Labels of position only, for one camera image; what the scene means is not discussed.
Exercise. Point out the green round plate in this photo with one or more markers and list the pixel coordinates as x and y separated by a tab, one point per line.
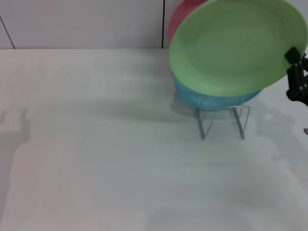
235	48

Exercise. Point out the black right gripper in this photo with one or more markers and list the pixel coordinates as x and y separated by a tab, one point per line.
305	91

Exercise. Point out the teal blue round plate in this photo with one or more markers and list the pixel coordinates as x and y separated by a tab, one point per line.
192	96

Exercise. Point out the red round plate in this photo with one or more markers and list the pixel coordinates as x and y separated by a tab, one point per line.
178	16

